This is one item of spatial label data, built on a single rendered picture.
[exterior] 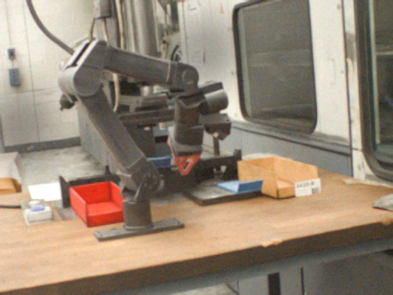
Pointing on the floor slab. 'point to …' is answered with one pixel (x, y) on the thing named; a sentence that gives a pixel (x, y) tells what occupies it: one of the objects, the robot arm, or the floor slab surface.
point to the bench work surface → (195, 243)
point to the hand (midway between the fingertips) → (183, 167)
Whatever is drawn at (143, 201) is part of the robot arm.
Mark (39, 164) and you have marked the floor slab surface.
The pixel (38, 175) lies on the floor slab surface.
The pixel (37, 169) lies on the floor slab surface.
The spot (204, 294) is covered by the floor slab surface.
